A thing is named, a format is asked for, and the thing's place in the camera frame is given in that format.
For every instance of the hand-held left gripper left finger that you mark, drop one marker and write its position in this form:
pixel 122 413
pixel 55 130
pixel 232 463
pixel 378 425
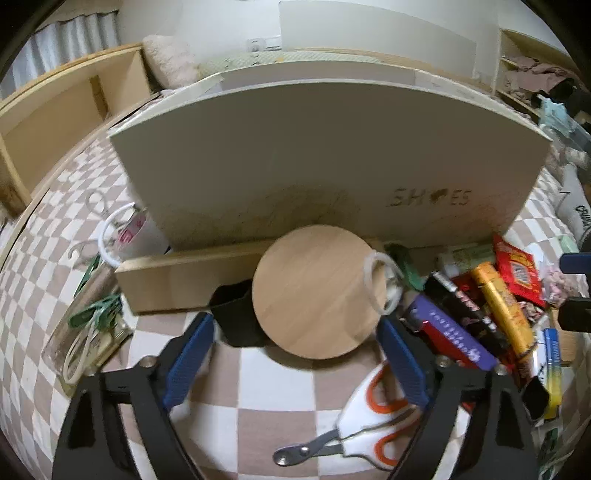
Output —
pixel 187 364

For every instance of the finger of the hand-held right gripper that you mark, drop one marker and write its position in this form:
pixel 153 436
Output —
pixel 577 314
pixel 577 263

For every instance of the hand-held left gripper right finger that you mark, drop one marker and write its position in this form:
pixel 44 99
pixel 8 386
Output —
pixel 408 364

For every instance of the red printed packet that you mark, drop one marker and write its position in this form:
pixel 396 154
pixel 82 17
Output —
pixel 519 270

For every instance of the small black cup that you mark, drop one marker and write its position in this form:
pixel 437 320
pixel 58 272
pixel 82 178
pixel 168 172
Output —
pixel 238 318

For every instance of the white orange scissors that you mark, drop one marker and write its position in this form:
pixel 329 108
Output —
pixel 364 431

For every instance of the round wooden box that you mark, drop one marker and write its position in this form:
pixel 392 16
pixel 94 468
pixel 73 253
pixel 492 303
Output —
pixel 314 290

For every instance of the white shoe box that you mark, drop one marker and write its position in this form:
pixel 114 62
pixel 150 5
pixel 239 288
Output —
pixel 323 157

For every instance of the pink crumpled wrapper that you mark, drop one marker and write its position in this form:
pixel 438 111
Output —
pixel 554 284

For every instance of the purple slim box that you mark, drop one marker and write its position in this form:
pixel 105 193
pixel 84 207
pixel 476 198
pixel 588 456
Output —
pixel 455 334

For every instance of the blue translucent lighter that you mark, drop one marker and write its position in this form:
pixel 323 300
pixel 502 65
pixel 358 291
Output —
pixel 552 369

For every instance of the yellow orange lighter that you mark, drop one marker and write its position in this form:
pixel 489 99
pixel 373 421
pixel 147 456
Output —
pixel 503 304

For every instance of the long wooden block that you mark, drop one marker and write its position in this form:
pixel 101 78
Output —
pixel 184 281

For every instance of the black red slim box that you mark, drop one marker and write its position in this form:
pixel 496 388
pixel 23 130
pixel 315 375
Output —
pixel 466 304

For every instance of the black cube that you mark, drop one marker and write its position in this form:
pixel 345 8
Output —
pixel 535 398

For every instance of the clear bag with green clips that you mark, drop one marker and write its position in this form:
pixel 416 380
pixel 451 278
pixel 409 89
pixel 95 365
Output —
pixel 83 341

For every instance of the green clip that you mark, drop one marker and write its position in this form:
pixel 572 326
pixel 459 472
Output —
pixel 94 311

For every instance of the green paper pack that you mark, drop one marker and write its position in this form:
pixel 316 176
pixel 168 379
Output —
pixel 466 258

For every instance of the clear plastic storage bin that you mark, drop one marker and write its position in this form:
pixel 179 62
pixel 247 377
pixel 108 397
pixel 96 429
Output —
pixel 565 134

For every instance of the clear plastic hook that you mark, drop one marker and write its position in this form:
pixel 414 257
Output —
pixel 92 217

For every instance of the pile of pink clothes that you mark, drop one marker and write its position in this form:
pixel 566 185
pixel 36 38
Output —
pixel 535 76

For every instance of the wooden closet shelf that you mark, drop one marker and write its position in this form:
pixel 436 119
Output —
pixel 517 74

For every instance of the wooden bedside shelf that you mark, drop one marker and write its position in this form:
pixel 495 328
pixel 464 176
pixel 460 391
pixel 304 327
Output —
pixel 60 110

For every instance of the fluffy white pillow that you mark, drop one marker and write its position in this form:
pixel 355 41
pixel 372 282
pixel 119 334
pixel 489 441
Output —
pixel 171 60

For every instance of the green bolster pillow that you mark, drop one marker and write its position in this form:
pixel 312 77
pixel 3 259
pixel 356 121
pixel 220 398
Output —
pixel 240 62

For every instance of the grey headboard panel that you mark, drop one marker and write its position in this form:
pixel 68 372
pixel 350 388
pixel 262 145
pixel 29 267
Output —
pixel 378 27

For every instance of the grey curtain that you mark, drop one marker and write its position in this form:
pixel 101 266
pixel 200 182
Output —
pixel 64 46

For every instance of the white wall switch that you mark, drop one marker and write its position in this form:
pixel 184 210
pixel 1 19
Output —
pixel 264 44

